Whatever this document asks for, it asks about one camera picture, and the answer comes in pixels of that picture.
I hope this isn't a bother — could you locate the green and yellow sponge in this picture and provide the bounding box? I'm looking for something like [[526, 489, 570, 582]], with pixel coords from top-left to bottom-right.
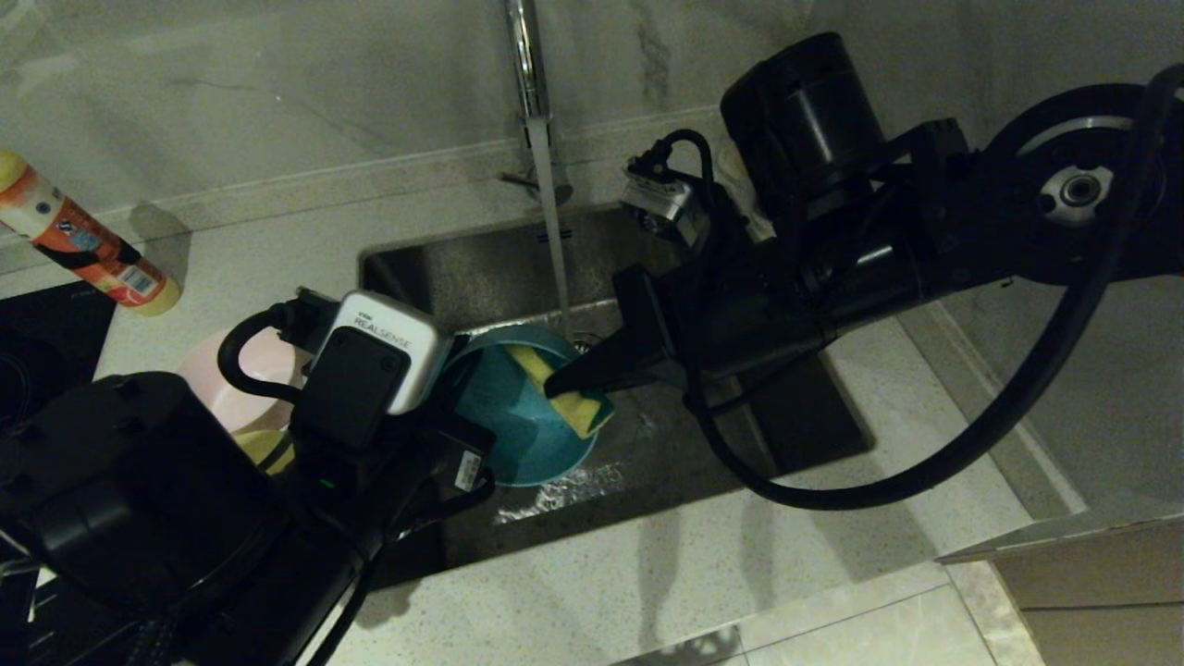
[[505, 344, 617, 440]]

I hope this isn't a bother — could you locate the blue plastic bowl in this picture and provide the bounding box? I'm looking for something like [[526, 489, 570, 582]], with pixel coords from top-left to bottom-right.
[[442, 324, 603, 488]]

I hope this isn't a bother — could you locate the chrome faucet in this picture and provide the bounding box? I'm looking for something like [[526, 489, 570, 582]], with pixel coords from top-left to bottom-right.
[[499, 0, 574, 206]]

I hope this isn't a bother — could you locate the orange label dish soap bottle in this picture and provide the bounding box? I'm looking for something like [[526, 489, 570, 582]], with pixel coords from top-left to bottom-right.
[[0, 151, 184, 318]]

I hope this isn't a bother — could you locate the stainless steel sink basin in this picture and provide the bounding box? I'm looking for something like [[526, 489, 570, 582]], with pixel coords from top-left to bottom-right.
[[357, 199, 872, 590]]

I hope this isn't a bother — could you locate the clear running water stream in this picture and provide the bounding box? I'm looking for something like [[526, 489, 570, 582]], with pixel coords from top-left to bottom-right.
[[527, 118, 576, 339]]

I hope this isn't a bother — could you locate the yellow plastic bowl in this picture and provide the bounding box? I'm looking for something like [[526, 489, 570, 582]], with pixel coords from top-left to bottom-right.
[[233, 428, 299, 476]]

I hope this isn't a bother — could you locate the pink plastic bowl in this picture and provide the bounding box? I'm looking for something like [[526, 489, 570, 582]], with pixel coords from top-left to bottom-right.
[[176, 326, 320, 436]]

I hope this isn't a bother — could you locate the black induction cooktop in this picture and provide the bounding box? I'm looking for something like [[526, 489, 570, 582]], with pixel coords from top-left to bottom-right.
[[0, 280, 118, 413]]

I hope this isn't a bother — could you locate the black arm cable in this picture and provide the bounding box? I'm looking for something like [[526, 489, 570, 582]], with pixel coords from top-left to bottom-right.
[[647, 65, 1184, 512], [216, 298, 325, 405]]

